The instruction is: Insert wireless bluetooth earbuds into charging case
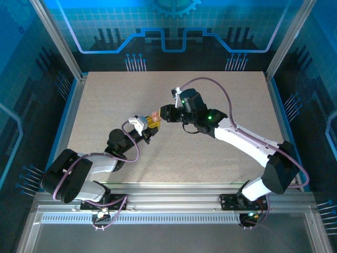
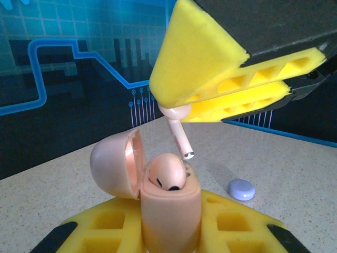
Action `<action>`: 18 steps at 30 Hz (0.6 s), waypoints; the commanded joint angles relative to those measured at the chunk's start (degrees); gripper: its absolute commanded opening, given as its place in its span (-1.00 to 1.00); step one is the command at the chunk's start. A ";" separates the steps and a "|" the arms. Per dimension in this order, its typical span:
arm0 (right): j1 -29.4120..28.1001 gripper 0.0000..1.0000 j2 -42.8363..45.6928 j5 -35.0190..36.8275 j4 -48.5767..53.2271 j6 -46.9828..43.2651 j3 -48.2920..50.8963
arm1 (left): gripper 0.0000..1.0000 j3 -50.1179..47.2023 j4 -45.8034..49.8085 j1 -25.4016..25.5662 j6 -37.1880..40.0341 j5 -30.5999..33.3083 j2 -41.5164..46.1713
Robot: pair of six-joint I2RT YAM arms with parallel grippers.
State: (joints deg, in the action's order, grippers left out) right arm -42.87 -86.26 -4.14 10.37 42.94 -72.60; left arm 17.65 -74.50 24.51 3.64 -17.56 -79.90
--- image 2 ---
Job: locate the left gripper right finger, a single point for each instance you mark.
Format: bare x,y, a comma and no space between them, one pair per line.
237,224

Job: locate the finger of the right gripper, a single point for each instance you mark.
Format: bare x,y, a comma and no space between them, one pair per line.
197,52
250,98

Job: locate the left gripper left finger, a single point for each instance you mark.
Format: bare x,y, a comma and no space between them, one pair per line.
105,226

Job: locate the purple earbud charging case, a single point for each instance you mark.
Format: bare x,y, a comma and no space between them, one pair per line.
241,189

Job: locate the pink earbud charging case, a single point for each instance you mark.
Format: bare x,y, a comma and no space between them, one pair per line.
168,218

